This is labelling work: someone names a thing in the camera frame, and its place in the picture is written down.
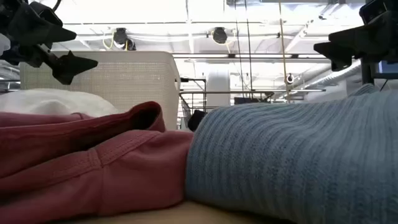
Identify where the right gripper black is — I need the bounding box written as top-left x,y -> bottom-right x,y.
313,9 -> 398,72

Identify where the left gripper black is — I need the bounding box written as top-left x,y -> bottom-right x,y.
0,0 -> 99,85

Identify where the blue ribbed cloth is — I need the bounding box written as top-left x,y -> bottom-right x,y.
185,83 -> 398,224

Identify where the maroon cloth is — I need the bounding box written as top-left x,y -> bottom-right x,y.
0,101 -> 195,224

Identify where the plain black cloth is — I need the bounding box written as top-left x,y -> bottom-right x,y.
187,110 -> 208,132

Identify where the white cloth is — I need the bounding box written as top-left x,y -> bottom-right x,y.
0,88 -> 121,118

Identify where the white perforated plastic bin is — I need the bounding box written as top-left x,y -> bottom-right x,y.
19,51 -> 182,131

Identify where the long ceiling light strip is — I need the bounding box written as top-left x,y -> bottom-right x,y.
171,53 -> 330,60

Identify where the black background cabinet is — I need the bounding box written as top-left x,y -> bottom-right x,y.
233,96 -> 261,105

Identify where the black metal rack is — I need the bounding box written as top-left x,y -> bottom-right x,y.
179,77 -> 207,110

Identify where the silver ventilation duct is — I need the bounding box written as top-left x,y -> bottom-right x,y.
303,60 -> 362,91

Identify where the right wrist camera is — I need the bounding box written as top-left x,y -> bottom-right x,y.
359,0 -> 389,25

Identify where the black ceiling cable reel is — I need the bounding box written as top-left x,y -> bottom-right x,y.
112,27 -> 137,52
211,27 -> 228,45

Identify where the hanging yellow cable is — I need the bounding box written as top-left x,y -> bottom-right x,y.
277,0 -> 293,104

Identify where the thin hanging black cable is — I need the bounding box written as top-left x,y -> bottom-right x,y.
233,0 -> 245,94

